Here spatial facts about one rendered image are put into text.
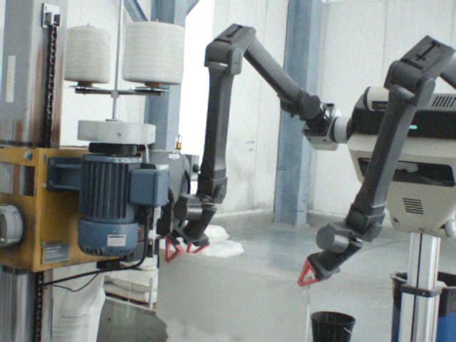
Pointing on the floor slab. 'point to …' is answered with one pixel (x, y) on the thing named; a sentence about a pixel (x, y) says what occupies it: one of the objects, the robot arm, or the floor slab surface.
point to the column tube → (18, 186)
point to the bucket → (331, 326)
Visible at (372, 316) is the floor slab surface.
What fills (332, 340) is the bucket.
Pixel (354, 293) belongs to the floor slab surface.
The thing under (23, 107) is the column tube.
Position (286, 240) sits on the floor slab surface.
